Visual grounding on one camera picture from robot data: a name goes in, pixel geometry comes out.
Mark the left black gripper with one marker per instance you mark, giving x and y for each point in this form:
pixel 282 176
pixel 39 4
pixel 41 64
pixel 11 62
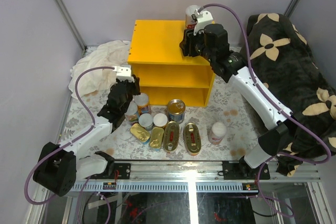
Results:
pixel 137 85

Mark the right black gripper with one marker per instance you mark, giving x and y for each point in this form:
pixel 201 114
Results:
pixel 187 43

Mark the white orange snack canister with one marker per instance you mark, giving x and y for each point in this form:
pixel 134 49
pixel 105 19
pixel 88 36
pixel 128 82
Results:
pixel 189 21

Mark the grey lid small can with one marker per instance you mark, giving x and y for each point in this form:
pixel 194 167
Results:
pixel 146 121

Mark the blue labelled gold-top can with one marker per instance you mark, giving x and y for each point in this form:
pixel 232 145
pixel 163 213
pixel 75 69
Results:
pixel 176 110

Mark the gold rectangular tin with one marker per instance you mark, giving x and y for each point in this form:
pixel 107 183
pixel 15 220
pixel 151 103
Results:
pixel 140 133
pixel 156 138

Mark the white red snack canister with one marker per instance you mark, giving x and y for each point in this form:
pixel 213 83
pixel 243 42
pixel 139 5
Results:
pixel 217 133

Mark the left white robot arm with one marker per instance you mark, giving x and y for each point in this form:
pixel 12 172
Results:
pixel 60 165

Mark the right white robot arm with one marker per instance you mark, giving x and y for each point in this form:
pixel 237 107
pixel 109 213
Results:
pixel 275 116

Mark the orange blue tall canister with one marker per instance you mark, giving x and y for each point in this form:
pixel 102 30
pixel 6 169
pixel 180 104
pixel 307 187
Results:
pixel 143 103

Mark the clear jar colourful candy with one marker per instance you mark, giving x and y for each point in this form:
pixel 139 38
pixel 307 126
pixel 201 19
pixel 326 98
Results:
pixel 132 114

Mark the yellow wooden shelf cabinet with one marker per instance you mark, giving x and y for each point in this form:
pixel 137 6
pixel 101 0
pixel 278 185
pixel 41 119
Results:
pixel 164 73

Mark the white lid small can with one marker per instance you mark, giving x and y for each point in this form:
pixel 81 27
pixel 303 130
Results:
pixel 160 120

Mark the crumpled cream cloth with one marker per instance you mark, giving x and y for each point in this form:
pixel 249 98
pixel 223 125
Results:
pixel 113 53

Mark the gold oval tin left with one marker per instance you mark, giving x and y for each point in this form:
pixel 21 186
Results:
pixel 171 137

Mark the gold oval tin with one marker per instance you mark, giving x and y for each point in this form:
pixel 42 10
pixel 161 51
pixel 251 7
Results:
pixel 171 137
pixel 192 139

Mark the gold oval tin right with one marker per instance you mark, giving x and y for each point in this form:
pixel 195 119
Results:
pixel 192 139

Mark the black floral plush blanket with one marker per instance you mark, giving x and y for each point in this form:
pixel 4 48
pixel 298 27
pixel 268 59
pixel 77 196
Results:
pixel 283 61

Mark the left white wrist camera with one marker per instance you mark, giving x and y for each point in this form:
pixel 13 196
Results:
pixel 123 73

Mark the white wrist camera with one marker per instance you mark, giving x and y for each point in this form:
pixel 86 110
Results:
pixel 123 73
pixel 202 19

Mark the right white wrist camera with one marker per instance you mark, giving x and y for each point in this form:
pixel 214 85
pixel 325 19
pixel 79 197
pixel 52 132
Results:
pixel 202 19

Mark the aluminium mounting rail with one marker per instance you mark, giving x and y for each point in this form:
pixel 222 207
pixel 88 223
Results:
pixel 205 176

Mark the left metal corner post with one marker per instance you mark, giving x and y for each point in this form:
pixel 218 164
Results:
pixel 70 24

